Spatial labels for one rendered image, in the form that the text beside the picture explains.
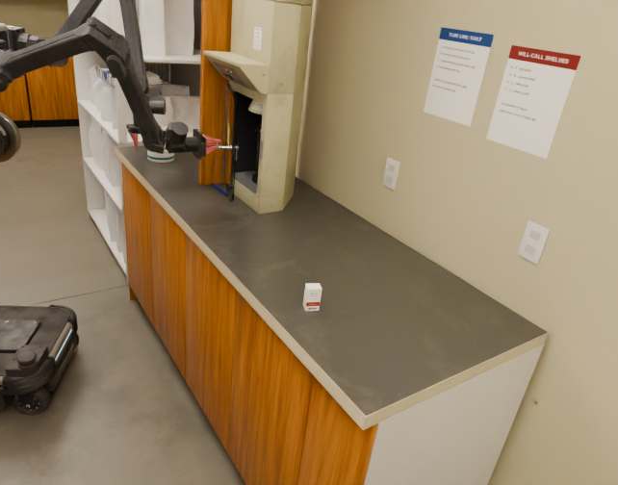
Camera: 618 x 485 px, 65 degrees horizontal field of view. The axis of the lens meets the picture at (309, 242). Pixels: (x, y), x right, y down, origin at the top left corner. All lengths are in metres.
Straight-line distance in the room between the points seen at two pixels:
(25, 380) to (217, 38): 1.57
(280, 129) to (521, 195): 0.88
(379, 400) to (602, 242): 0.74
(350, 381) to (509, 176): 0.81
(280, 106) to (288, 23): 0.28
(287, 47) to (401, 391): 1.22
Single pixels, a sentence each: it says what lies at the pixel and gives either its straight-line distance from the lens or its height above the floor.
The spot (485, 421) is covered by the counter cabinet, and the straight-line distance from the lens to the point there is 1.63.
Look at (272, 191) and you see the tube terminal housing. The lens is 1.97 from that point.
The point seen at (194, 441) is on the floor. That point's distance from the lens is 2.30.
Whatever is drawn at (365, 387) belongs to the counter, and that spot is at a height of 0.94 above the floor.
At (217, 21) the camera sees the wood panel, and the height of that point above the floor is 1.61.
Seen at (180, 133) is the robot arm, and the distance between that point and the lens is 1.80.
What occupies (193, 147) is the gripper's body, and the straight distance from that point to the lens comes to 1.88.
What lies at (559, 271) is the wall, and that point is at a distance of 1.58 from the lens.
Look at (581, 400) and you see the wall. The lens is 1.68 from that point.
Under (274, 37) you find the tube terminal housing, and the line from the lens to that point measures 1.82.
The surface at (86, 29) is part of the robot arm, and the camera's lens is 1.59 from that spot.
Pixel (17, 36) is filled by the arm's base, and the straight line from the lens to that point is 2.28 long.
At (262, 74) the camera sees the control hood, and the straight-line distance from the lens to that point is 1.82.
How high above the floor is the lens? 1.72
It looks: 26 degrees down
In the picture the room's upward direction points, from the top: 7 degrees clockwise
